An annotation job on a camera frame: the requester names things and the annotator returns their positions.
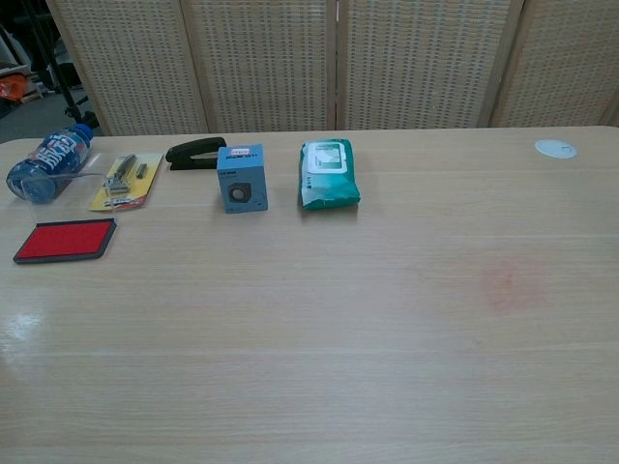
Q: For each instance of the red ink pad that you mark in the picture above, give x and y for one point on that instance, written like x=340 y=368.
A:
x=63 y=241

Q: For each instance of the orange bag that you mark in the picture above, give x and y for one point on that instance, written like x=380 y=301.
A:
x=10 y=88

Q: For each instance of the black stapler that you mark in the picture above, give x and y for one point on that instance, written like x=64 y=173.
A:
x=180 y=154

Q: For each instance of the woven wooden folding screen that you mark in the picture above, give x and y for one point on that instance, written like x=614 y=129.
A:
x=266 y=63

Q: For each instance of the blue labelled drink bottle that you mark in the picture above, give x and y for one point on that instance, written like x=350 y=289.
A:
x=53 y=155

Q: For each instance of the small blue cardboard box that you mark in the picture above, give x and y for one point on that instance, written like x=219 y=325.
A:
x=242 y=186

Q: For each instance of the black tripod stand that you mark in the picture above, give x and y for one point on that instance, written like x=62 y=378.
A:
x=72 y=104

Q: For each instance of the razor in yellow blister pack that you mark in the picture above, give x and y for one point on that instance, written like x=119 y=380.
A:
x=131 y=186

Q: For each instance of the clear ink pad lid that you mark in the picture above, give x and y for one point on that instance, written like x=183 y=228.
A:
x=97 y=166

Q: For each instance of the green wet wipes pack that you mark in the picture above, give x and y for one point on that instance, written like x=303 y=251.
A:
x=330 y=189

